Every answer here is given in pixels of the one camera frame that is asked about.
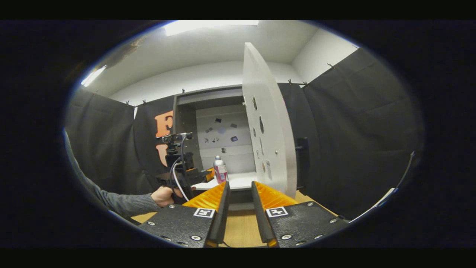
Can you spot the grey cabinet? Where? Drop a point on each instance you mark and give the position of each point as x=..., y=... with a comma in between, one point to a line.
x=186, y=123

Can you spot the long ceiling light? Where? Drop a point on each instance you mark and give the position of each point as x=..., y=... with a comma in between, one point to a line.
x=210, y=26

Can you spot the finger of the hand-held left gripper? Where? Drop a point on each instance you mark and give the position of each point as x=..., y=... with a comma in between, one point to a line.
x=210, y=175

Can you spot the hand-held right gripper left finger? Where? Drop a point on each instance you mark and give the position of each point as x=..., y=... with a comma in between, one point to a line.
x=222, y=216

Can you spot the white cabinet door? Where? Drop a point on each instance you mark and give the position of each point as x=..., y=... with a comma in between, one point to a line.
x=271, y=130

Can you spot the white cabinet shelf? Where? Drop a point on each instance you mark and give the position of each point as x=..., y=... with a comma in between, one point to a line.
x=240, y=180

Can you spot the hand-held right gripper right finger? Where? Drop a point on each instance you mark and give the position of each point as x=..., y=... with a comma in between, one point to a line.
x=259, y=216

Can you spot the small ceiling light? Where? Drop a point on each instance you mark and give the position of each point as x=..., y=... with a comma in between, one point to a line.
x=93, y=76

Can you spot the silver bottle with pink label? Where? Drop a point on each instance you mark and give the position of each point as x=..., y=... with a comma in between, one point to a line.
x=220, y=173

